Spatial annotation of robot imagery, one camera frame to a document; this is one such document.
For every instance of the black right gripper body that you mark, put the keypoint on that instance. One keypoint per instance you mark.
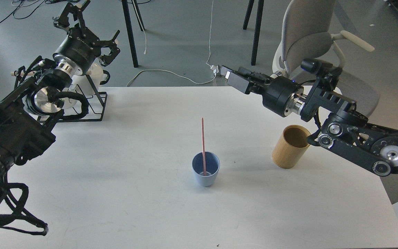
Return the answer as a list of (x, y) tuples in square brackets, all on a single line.
[(277, 93)]

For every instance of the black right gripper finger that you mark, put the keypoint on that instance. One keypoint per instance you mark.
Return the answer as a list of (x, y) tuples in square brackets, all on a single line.
[(242, 79)]

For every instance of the black table leg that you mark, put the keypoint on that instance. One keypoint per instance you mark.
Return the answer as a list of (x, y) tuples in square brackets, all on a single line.
[(130, 34), (257, 28)]

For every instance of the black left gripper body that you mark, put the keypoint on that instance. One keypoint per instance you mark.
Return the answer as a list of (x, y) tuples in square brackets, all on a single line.
[(76, 52)]

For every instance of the blue plastic cup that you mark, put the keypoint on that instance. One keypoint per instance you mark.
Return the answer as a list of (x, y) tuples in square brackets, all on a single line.
[(213, 167)]

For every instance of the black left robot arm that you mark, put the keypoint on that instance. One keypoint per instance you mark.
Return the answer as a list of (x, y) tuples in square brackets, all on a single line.
[(22, 136)]

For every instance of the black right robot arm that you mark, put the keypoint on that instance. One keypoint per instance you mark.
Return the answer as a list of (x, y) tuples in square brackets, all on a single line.
[(341, 128)]

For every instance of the black table leg right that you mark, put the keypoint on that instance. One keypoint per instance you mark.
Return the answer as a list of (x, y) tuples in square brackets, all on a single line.
[(257, 28)]

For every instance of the black wire mug rack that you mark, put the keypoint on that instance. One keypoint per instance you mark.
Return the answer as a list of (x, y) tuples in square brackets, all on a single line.
[(74, 106)]

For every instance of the white power plug adapter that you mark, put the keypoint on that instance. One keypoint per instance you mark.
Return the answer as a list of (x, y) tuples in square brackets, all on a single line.
[(216, 70)]

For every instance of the bamboo cylinder holder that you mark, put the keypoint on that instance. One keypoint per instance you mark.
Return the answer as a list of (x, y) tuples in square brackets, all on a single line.
[(291, 146)]

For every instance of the white mug upper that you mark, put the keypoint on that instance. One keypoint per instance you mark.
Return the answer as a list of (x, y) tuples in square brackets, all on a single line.
[(93, 77)]

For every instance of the grey office chair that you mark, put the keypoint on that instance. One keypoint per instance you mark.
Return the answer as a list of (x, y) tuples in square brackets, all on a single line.
[(305, 34)]

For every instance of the black table leg left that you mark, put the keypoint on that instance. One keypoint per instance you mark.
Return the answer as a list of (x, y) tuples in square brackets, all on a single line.
[(130, 34)]

